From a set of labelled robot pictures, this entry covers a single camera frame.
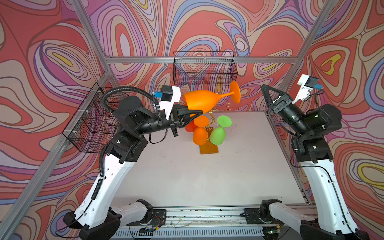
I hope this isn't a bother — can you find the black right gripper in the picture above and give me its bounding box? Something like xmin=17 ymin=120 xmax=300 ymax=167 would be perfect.
xmin=259 ymin=84 xmax=310 ymax=136

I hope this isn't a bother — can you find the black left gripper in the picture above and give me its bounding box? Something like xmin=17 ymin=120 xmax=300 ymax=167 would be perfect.
xmin=133 ymin=106 xmax=201 ymax=140

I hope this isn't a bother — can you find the orange wine glass back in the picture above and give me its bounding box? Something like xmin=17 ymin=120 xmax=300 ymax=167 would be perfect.
xmin=184 ymin=81 xmax=241 ymax=114

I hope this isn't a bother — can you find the orange wine glass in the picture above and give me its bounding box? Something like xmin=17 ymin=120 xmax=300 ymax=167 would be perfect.
xmin=193 ymin=116 xmax=210 ymax=146
xmin=184 ymin=81 xmax=241 ymax=114

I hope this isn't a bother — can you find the green wine glass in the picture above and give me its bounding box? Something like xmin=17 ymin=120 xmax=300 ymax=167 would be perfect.
xmin=210 ymin=115 xmax=233 ymax=146

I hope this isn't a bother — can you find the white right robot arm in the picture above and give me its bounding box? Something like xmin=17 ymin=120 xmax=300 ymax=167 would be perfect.
xmin=243 ymin=85 xmax=370 ymax=240

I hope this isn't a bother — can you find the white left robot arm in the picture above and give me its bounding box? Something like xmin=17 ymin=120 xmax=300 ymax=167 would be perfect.
xmin=63 ymin=86 xmax=203 ymax=240

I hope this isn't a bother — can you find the red wine glass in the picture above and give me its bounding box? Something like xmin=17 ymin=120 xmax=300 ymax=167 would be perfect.
xmin=185 ymin=121 xmax=198 ymax=133

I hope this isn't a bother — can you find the orange wine glass front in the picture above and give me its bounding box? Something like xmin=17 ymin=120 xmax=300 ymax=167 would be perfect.
xmin=193 ymin=116 xmax=210 ymax=146

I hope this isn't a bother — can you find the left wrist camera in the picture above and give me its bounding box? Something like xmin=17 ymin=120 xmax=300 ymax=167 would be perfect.
xmin=153 ymin=85 xmax=182 ymax=120

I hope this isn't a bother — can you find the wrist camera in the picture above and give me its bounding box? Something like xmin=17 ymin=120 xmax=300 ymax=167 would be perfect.
xmin=153 ymin=85 xmax=182 ymax=120
xmin=293 ymin=74 xmax=323 ymax=104

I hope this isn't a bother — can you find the gold wire glass rack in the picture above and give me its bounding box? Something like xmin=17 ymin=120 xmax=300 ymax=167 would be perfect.
xmin=193 ymin=90 xmax=236 ymax=155

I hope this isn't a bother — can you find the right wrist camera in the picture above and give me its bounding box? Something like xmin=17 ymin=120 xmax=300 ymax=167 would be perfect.
xmin=293 ymin=74 xmax=323 ymax=104

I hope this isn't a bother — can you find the black wire basket back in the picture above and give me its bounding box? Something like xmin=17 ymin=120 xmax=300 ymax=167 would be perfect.
xmin=173 ymin=50 xmax=238 ymax=86

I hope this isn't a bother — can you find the black wire basket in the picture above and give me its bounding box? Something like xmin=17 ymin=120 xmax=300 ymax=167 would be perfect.
xmin=63 ymin=83 xmax=119 ymax=154
xmin=173 ymin=50 xmax=238 ymax=86

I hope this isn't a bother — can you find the black wire basket left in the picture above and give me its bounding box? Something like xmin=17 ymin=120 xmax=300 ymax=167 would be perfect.
xmin=63 ymin=83 xmax=119 ymax=154

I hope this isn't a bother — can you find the metal base rail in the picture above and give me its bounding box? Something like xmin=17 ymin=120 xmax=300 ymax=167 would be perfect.
xmin=80 ymin=203 xmax=331 ymax=240

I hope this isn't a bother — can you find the aluminium cage frame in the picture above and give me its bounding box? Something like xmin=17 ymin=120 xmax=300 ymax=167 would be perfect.
xmin=0 ymin=0 xmax=343 ymax=240

